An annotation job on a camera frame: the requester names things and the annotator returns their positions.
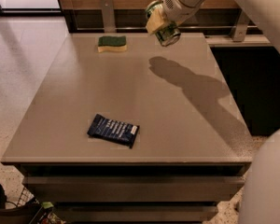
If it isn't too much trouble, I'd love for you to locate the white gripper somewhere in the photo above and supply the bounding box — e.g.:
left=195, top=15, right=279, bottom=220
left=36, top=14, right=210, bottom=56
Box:
left=146, top=0, right=205, bottom=35

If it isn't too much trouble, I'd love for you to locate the green soda can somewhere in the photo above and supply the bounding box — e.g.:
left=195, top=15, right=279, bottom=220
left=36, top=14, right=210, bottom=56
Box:
left=146, top=0, right=181, bottom=47

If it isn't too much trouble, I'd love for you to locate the green and yellow sponge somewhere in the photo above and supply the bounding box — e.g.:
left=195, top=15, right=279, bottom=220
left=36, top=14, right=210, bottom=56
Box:
left=98, top=35, right=127, bottom=52

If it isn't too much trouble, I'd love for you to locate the blue snack wrapper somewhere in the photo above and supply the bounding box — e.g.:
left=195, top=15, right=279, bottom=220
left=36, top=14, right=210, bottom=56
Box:
left=87, top=114, right=140, bottom=148

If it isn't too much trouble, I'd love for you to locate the upper grey drawer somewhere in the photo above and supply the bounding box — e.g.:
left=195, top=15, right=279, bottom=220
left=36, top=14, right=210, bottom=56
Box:
left=23, top=176, right=244, bottom=203

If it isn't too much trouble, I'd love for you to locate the grey drawer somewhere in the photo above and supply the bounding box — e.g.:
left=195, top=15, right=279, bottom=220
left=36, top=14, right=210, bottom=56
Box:
left=55, top=206, right=217, bottom=223
left=23, top=176, right=244, bottom=203

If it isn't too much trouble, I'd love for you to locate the lower grey drawer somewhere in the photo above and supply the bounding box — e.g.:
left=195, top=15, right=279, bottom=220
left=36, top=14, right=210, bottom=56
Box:
left=55, top=206, right=217, bottom=223

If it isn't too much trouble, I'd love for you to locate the left metal bracket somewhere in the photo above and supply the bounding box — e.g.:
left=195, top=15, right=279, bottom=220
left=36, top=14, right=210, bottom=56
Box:
left=100, top=0, right=116, bottom=33

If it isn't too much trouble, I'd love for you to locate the metal bracket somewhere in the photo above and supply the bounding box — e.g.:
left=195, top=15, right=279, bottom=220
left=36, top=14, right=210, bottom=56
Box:
left=230, top=10, right=250, bottom=42
left=100, top=0, right=116, bottom=33

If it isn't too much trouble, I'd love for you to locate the right metal bracket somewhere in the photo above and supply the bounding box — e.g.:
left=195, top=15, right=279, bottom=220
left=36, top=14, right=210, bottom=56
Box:
left=230, top=10, right=250, bottom=42

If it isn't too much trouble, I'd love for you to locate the wire basket with items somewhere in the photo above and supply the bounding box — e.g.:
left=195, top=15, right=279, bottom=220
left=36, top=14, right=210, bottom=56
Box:
left=16, top=188, right=67, bottom=224

